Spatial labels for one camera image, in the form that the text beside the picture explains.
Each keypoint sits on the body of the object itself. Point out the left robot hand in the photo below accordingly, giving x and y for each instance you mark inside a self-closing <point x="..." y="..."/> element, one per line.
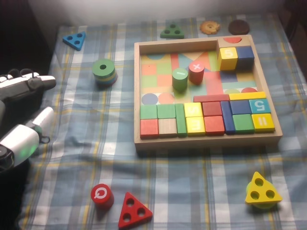
<point x="21" y="143"/>

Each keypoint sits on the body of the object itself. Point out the green cylinder with minus sign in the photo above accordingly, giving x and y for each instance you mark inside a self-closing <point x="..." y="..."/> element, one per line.
<point x="180" y="82"/>

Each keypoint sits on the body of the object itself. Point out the red cylinder with times sign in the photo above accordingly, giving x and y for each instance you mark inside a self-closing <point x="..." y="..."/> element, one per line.
<point x="196" y="76"/>

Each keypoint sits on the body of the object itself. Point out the red cylinder with letter Q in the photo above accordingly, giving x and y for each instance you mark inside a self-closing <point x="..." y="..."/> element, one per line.
<point x="103" y="202"/>

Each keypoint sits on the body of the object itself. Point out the blue triangle with holes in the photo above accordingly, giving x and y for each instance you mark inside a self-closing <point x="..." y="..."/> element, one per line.
<point x="74" y="39"/>

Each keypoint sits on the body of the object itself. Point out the red triangle with holes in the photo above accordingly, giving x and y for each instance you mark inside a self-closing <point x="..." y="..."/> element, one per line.
<point x="133" y="210"/>

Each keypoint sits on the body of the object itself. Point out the blue plaid cloth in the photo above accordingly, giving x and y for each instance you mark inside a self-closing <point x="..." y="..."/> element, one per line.
<point x="168" y="182"/>

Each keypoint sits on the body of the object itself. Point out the yellow cube with E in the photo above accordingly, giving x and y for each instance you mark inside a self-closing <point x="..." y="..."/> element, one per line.
<point x="195" y="126"/>

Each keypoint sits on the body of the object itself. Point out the yellow cube with S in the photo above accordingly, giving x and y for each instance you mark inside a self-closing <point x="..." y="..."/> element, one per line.
<point x="193" y="110"/>

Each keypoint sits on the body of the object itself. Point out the green triangle with holes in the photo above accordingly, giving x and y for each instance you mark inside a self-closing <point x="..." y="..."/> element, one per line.
<point x="165" y="35"/>

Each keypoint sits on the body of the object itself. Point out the wooden puzzle tray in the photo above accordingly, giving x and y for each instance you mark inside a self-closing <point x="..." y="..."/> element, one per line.
<point x="206" y="141"/>

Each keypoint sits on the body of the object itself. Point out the tan flower-shaped cookie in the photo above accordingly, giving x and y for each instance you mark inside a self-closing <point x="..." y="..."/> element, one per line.
<point x="205" y="28"/>

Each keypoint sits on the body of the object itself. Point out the yellow cube with 5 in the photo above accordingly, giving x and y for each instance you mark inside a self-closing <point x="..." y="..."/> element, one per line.
<point x="227" y="62"/>

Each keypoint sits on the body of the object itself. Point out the teal cube with 5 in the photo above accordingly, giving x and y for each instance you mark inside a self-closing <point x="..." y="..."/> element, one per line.
<point x="259" y="106"/>

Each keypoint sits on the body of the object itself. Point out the yellow cube with equals sign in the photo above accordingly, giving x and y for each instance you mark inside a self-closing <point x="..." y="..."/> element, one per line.
<point x="263" y="122"/>

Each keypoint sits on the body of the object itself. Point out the yellow triangle with holes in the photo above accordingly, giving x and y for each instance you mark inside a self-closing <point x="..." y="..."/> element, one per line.
<point x="261" y="190"/>

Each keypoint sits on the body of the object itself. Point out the round chocolate cookie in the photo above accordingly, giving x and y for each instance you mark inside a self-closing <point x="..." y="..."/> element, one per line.
<point x="238" y="27"/>

